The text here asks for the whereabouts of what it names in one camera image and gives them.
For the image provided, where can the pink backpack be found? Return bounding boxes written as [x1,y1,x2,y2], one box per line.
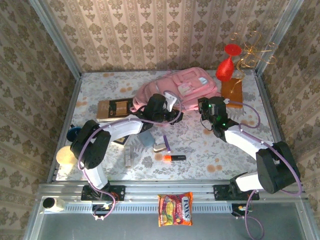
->
[129,67,218,113]

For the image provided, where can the grey blue pencil case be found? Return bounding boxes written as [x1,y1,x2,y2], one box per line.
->
[138,131,155,148]

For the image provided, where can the orange black highlighter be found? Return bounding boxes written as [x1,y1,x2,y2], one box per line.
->
[163,154,187,163]

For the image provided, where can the brown paperback book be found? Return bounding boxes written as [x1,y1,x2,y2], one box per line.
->
[96,98,136,123]

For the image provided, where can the orange wooden board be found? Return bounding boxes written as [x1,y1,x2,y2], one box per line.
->
[220,77,244,110]

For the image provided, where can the floral table cover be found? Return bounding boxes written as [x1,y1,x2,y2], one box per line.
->
[56,71,286,181]

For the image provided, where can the red goblet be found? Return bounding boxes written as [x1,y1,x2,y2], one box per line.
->
[215,43,243,82]

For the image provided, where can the blue mug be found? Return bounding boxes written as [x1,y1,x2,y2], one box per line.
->
[66,124,82,141]

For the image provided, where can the orange candy bag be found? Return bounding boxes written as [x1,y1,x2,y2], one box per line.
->
[157,191,194,228]

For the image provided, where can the small black controller board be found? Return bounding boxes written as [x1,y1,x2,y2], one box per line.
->
[231,203,253,217]
[91,203,113,214]

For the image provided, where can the cream foam ball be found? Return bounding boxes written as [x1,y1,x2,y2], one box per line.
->
[55,146,77,166]

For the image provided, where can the aluminium cage frame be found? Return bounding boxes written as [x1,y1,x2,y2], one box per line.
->
[23,0,320,240]

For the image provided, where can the gold wire ornament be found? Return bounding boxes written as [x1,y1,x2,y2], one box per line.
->
[229,31,280,94]

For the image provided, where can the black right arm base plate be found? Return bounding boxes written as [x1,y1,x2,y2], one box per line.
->
[213,184,260,202]

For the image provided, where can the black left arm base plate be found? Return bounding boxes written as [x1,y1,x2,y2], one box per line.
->
[81,184,126,202]

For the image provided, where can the grey slotted cable duct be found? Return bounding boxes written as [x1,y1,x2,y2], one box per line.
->
[64,201,233,214]

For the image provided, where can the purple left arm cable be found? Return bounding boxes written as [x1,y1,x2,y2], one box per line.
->
[78,91,185,221]

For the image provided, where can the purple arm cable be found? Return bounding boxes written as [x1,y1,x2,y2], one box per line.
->
[78,91,185,221]
[224,99,304,240]

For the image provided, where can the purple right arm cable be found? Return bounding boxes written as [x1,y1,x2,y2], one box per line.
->
[224,99,304,240]

